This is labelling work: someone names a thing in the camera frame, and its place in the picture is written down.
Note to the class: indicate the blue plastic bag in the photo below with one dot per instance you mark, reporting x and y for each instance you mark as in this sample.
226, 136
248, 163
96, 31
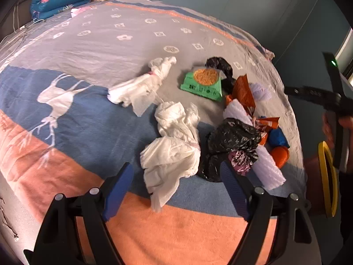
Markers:
278, 138

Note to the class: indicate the green snack packet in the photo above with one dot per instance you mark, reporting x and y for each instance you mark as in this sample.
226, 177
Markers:
198, 88

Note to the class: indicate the purple shiny plastic wrapper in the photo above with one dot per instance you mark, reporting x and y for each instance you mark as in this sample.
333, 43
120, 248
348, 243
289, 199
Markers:
242, 161

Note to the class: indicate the orange and white snack wrapper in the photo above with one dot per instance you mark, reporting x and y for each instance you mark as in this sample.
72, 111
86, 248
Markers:
269, 122

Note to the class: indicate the knotted white tissue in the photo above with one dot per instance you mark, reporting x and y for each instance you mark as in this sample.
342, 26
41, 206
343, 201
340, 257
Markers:
138, 88

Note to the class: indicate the grey bed headboard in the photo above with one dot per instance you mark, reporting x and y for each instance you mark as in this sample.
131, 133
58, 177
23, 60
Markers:
16, 13

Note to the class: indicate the small black plastic wrapper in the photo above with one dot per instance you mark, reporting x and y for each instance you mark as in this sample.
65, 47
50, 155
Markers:
220, 65

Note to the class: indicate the large black plastic bag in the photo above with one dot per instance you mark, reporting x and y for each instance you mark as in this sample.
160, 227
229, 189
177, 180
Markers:
234, 138

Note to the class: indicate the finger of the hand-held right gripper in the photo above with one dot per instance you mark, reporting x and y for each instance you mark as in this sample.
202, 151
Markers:
306, 93

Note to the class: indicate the large white foam net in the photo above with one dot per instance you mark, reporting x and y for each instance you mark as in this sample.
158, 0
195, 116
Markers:
269, 171

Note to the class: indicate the large white tissue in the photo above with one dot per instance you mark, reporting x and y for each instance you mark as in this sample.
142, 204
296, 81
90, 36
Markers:
171, 149

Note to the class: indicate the person's right hand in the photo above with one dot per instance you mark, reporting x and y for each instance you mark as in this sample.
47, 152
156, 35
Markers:
327, 129

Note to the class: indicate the deer print bed blanket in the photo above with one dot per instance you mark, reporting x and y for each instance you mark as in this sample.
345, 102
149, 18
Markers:
82, 102

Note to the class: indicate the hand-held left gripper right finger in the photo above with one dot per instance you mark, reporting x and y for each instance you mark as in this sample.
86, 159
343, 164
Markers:
234, 187

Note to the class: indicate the window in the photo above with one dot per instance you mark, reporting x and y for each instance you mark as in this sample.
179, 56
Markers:
349, 69

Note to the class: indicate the pink and white small cloth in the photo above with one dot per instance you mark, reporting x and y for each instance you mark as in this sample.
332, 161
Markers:
80, 11

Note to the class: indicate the yellow-rimmed trash bin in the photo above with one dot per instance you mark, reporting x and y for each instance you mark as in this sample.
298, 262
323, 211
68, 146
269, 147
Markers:
329, 187

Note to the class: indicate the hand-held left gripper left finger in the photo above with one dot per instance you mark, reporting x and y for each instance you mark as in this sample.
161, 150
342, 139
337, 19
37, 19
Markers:
117, 196

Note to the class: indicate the floral bed sheet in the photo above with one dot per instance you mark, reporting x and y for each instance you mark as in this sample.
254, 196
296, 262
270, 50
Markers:
268, 53

